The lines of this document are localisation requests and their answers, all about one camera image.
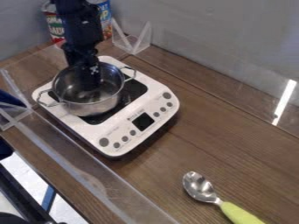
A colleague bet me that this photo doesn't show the white and black stove top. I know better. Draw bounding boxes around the white and black stove top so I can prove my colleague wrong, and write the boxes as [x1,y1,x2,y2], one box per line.
[33,56,181,158]

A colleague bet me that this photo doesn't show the clear acrylic left bracket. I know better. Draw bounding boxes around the clear acrylic left bracket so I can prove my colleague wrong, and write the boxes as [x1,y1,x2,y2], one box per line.
[0,68,33,131]

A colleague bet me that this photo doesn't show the clear acrylic corner bracket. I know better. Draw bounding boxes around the clear acrylic corner bracket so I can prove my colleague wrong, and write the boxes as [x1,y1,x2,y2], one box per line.
[113,19,153,55]

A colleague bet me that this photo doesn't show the tomato sauce can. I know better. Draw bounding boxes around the tomato sauce can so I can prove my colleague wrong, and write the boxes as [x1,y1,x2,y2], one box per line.
[42,0,65,44]

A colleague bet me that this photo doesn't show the spoon with green handle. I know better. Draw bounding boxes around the spoon with green handle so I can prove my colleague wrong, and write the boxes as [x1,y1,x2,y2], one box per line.
[182,171,266,224]

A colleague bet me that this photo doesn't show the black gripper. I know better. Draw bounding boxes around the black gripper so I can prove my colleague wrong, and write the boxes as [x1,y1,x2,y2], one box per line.
[51,0,105,91]

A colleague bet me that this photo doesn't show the black and blue stand frame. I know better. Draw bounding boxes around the black and blue stand frame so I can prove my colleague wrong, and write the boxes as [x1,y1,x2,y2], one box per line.
[0,164,58,224]

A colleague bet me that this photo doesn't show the silver steel pot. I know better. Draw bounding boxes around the silver steel pot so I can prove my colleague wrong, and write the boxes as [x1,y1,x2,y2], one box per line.
[37,62,137,116]

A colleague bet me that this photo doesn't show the alphabet soup can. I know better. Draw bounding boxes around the alphabet soup can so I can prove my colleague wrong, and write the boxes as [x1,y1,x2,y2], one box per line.
[98,0,113,39]

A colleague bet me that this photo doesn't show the clear acrylic front barrier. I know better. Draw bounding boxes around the clear acrylic front barrier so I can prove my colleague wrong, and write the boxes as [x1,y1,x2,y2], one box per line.
[0,108,179,224]

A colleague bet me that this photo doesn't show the blue cloth object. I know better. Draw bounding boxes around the blue cloth object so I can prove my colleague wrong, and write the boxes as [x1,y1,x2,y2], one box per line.
[0,89,26,161]

